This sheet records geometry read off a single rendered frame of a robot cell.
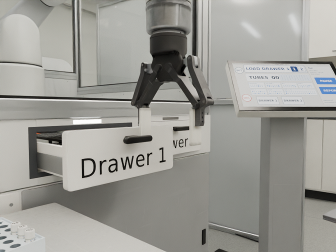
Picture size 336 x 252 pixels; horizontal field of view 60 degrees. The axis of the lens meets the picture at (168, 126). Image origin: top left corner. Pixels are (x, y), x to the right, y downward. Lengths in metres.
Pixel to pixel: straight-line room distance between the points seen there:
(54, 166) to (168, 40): 0.34
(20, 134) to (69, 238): 0.27
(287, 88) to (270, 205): 0.54
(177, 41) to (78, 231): 0.38
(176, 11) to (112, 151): 0.30
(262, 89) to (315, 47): 2.51
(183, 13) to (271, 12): 1.73
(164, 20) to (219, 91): 1.79
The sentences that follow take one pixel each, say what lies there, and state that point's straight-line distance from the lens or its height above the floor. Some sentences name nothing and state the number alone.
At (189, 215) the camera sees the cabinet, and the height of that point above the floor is 0.58.
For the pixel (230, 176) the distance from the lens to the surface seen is 2.34.
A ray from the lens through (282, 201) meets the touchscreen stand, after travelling 1.49.
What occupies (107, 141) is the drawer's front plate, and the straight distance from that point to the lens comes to 0.60.
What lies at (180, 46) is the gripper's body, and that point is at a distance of 0.57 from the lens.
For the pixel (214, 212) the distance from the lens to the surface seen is 2.48.
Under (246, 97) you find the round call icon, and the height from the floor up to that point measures 1.02.
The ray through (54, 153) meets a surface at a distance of 0.64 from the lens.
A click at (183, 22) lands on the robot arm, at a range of 0.58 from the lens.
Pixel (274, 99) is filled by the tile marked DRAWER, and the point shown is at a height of 1.01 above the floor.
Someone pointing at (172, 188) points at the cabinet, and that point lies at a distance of 1.01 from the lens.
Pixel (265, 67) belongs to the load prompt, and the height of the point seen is 1.16.
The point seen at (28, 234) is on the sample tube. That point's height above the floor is 0.81.
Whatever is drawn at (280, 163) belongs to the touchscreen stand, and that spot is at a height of 0.72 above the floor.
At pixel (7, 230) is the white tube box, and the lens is 0.51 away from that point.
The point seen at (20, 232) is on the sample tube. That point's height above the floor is 0.80.
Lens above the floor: 0.97
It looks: 3 degrees down
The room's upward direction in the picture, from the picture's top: straight up
